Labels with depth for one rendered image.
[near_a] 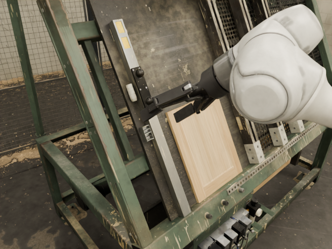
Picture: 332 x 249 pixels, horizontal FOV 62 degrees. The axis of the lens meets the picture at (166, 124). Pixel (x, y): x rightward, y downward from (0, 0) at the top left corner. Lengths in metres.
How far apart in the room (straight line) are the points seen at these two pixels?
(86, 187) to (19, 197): 1.41
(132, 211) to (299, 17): 0.93
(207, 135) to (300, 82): 1.11
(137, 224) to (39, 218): 1.66
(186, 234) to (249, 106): 1.05
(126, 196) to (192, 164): 0.41
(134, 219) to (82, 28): 0.84
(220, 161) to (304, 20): 1.10
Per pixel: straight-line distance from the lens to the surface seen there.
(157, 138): 1.27
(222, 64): 0.61
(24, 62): 1.91
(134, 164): 1.29
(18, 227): 2.80
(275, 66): 0.41
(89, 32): 1.32
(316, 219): 2.87
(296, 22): 0.57
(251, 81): 0.40
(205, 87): 0.64
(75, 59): 1.16
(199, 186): 1.45
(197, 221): 1.42
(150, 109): 0.67
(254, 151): 1.70
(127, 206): 1.19
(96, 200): 1.65
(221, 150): 1.57
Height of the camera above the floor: 1.94
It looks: 31 degrees down
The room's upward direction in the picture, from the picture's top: straight up
